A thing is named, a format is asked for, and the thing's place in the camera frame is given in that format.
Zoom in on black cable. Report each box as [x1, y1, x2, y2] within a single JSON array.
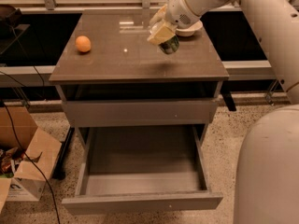
[[0, 25, 62, 224]]

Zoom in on closed grey top drawer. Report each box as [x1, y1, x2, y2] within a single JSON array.
[[62, 99, 218, 128]]

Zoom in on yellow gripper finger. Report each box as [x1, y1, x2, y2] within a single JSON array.
[[149, 5, 167, 28], [148, 20, 177, 45]]

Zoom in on grey drawer cabinet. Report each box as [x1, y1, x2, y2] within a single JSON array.
[[49, 8, 231, 216]]

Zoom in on white bowl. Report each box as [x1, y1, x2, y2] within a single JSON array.
[[176, 21, 203, 37]]

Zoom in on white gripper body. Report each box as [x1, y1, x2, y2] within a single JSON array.
[[165, 0, 199, 29]]

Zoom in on green soda can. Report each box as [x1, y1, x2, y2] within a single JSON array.
[[159, 35, 179, 55]]

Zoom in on snack bags in box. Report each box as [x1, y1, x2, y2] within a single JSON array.
[[0, 147, 25, 178]]

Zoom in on orange fruit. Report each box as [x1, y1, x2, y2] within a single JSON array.
[[75, 35, 92, 53]]

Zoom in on black device on shelf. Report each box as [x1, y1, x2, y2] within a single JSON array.
[[0, 5, 21, 38]]

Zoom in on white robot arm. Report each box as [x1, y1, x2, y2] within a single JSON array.
[[148, 0, 299, 224]]

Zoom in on cardboard box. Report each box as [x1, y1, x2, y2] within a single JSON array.
[[0, 107, 62, 210]]

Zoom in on open grey middle drawer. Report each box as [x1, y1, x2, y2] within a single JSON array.
[[63, 124, 222, 215]]

